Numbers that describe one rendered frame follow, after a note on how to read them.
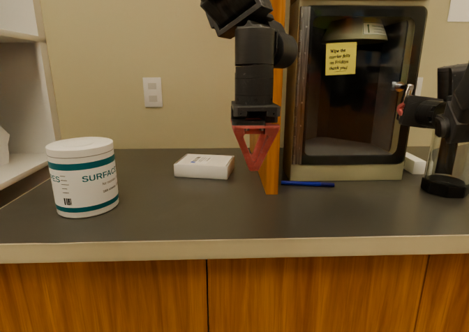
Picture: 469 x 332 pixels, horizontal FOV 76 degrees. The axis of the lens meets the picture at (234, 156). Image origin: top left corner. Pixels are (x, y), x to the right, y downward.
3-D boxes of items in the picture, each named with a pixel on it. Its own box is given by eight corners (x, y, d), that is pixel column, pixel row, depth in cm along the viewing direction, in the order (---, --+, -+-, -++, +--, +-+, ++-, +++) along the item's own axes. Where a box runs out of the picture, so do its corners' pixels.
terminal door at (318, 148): (293, 164, 83) (302, 5, 72) (402, 163, 84) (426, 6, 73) (294, 165, 82) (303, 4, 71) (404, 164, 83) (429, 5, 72)
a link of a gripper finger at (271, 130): (271, 161, 51) (273, 105, 48) (278, 175, 44) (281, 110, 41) (230, 162, 51) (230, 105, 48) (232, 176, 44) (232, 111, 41)
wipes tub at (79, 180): (73, 194, 75) (64, 136, 71) (126, 194, 75) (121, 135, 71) (43, 220, 62) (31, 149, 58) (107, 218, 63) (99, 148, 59)
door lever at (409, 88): (395, 118, 80) (386, 117, 80) (405, 81, 77) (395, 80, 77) (407, 121, 75) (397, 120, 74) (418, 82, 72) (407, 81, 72)
